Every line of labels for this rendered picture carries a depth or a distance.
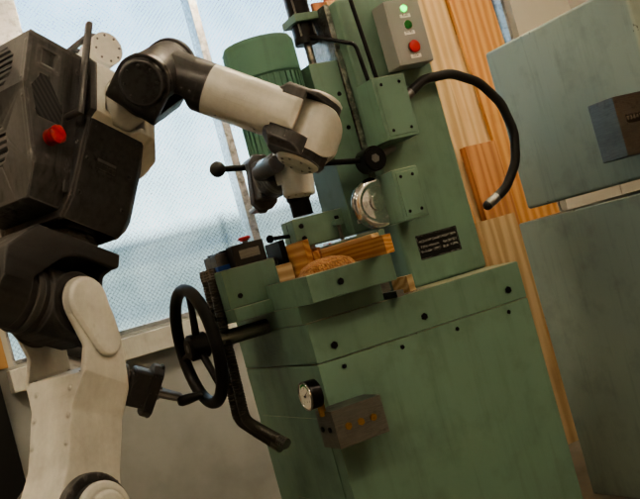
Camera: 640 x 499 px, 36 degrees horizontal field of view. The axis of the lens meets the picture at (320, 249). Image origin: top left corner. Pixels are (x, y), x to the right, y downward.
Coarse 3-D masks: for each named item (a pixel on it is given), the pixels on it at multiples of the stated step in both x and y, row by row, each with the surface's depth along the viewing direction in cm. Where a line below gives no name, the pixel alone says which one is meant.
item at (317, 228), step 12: (312, 216) 234; (324, 216) 235; (288, 228) 233; (300, 228) 232; (312, 228) 233; (324, 228) 235; (336, 228) 236; (288, 240) 235; (300, 240) 232; (312, 240) 233; (324, 240) 234
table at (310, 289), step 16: (384, 256) 212; (320, 272) 205; (336, 272) 207; (352, 272) 208; (368, 272) 210; (384, 272) 212; (272, 288) 221; (288, 288) 213; (304, 288) 206; (320, 288) 205; (336, 288) 206; (352, 288) 208; (256, 304) 221; (272, 304) 223; (288, 304) 215; (304, 304) 208; (240, 320) 219
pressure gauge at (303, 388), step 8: (304, 384) 201; (312, 384) 201; (304, 392) 203; (312, 392) 200; (320, 392) 201; (304, 400) 204; (312, 400) 200; (320, 400) 201; (304, 408) 204; (312, 408) 201; (320, 408) 203; (320, 416) 203
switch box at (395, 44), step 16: (400, 0) 236; (416, 0) 238; (384, 16) 234; (416, 16) 237; (384, 32) 236; (400, 32) 235; (416, 32) 236; (384, 48) 237; (400, 48) 234; (400, 64) 234; (416, 64) 238
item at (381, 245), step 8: (368, 240) 209; (376, 240) 206; (384, 240) 203; (344, 248) 219; (352, 248) 216; (360, 248) 213; (368, 248) 210; (376, 248) 206; (384, 248) 203; (392, 248) 204; (352, 256) 217; (360, 256) 214; (368, 256) 211
